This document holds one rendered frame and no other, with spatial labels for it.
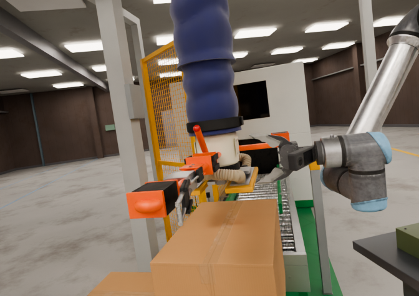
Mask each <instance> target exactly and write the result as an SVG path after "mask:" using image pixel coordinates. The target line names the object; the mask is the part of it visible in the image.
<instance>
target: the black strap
mask: <svg viewBox="0 0 419 296"><path fill-rule="evenodd" d="M195 125H199V126H200V128H201V132H204V131H214V130H222V129H227V128H234V127H240V126H241V125H244V121H243V117H240V116H238V117H230V118H221V119H215V120H207V121H201V122H191V123H187V124H186V127H187V132H188V133H194V130H193V127H194V126H195Z"/></svg>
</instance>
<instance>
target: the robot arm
mask: <svg viewBox="0 0 419 296"><path fill-rule="evenodd" d="M387 45H388V47H389V48H388V50H387V53H386V54H385V57H384V58H383V60H382V63H381V64H380V67H379V68H378V70H377V73H376V74H375V77H374V78H373V80H372V83H371V84H370V87H369V88H368V91H367V93H366V95H365V97H364V99H363V101H362V103H361V105H360V107H359V109H358V111H357V113H356V115H355V117H354V119H353V121H352V123H351V125H350V127H349V129H348V131H347V133H346V135H337V136H334V135H333V134H330V137H328V136H324V137H321V138H320V140H318V141H314V145H312V146H298V144H297V141H288V140H287V139H286V138H284V137H282V136H276V135H268V134H262V133H252V134H249V136H250V137H252V138H254V139H258V140H261V141H262V142H266V143H267V144H268V145H269V146H270V147H272V148H275V147H277V146H278V148H279V151H278V152H277V153H278V154H280V161H279V164H282V166H283V168H282V167H281V168H277V167H275V168H274V169H273V170H272V172H271V173H270V174H267V175H265V177H264V178H261V179H259V180H257V181H256V182H255V184H266V183H271V182H273V181H278V180H280V179H284V178H286V177H288V176H289V175H290V174H291V173H292V172H293V171H298V170H300V169H302V168H303V167H305V166H307V165H309V164H311V163H313V162H315V161H316V162H317V165H323V168H322V169H321V171H320V180H321V182H322V184H323V185H324V186H325V187H326V188H328V189H329V190H331V191H334V192H336V193H339V194H341V195H343V196H344V197H346V198H348V199H350V200H351V204H350V205H351V207H352V208H353V209H354V210H356V211H360V212H377V211H383V210H384V209H386V208H387V199H388V197H387V185H386V176H385V164H386V165H387V164H389V163H390V162H391V160H392V149H391V146H390V143H389V140H388V138H387V137H386V136H385V135H384V134H383V133H381V132H379V131H380V129H381V127H382V125H383V123H384V121H385V119H386V117H387V115H388V113H389V111H390V109H391V107H392V105H393V103H394V101H395V99H396V97H397V95H398V93H399V91H400V89H401V87H402V85H403V83H404V81H405V79H406V77H407V75H408V73H409V71H410V69H411V67H412V65H413V63H414V61H415V59H416V57H417V55H418V54H419V4H418V5H416V6H415V7H414V8H413V9H412V10H411V11H410V12H409V13H407V14H406V15H405V16H404V17H403V18H402V20H401V21H400V22H399V23H398V24H397V25H396V26H395V28H394V29H393V31H392V32H391V34H390V35H389V37H388V39H387Z"/></svg>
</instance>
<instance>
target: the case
mask: <svg viewBox="0 0 419 296"><path fill-rule="evenodd" d="M150 267H151V272H152V280H153V288H154V292H155V296H286V276H285V268H284V258H283V252H282V242H281V232H280V225H279V215H278V209H277V199H258V200H244V201H217V202H203V203H200V205H199V206H198V207H197V208H196V209H195V210H194V211H193V213H192V214H191V215H190V216H189V218H188V219H187V220H186V221H185V222H184V223H183V225H182V226H181V227H180V228H179V229H178V230H177V231H176V232H175V234H174V235H173V236H172V237H171V239H170V240H169V241H168V242H167V243H166V244H165V245H164V247H163V248H162V249H161V250H160V252H159V253H158V254H157V255H156V256H155V257H154V258H153V260H152V261H151V262H150Z"/></svg>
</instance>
